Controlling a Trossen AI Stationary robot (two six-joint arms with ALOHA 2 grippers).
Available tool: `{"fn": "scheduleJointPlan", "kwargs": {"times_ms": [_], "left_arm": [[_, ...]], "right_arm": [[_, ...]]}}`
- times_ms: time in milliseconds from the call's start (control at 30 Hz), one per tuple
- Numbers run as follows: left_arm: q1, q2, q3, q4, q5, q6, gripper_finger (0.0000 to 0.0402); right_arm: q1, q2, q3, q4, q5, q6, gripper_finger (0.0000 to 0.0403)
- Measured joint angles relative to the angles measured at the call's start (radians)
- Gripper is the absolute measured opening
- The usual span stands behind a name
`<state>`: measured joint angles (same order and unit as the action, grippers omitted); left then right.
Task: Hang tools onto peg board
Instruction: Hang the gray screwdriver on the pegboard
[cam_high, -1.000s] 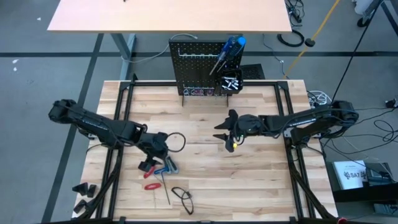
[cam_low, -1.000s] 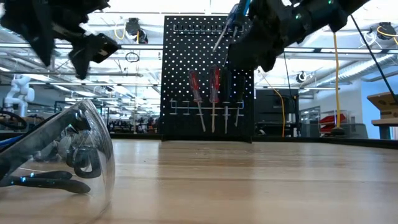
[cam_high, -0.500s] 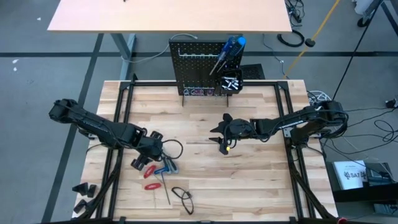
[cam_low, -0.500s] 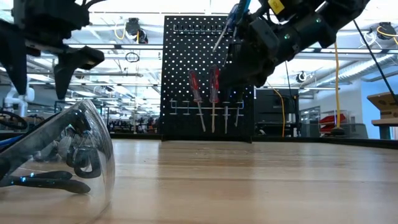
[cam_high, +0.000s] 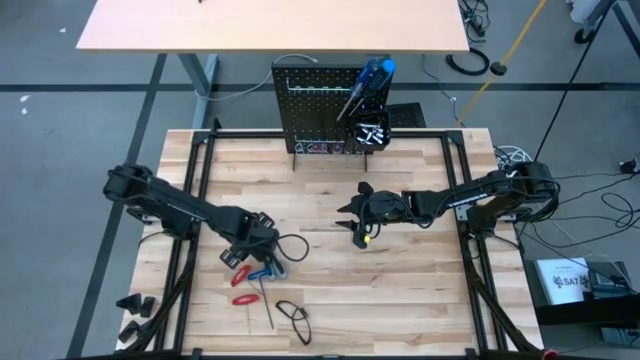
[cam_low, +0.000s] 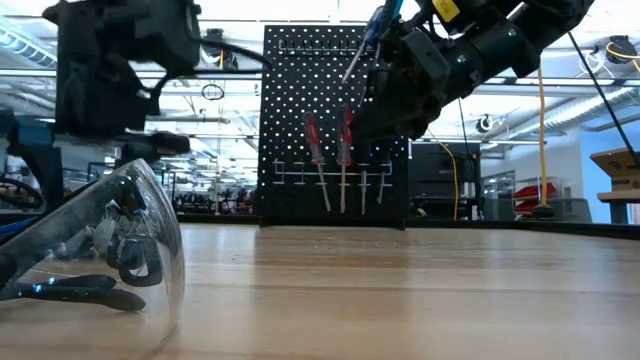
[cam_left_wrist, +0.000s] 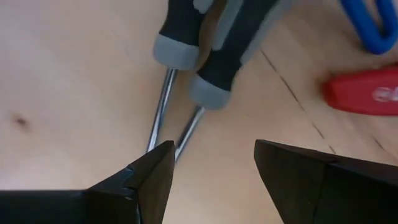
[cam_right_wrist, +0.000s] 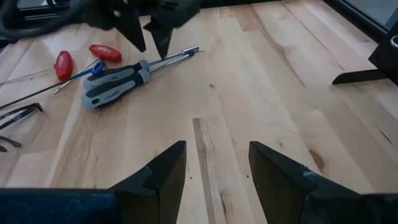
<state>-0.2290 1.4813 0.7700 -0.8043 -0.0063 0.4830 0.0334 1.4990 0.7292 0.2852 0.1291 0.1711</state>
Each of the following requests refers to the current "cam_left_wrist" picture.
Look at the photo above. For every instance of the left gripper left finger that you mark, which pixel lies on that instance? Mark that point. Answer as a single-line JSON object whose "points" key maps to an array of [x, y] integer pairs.
{"points": [[109, 205]]}

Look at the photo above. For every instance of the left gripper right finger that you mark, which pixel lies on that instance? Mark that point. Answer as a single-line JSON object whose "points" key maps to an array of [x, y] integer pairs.
{"points": [[326, 196]]}

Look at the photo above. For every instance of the grey black nut driver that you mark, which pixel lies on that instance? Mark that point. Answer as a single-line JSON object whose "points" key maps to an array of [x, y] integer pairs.
{"points": [[177, 31], [224, 62]]}

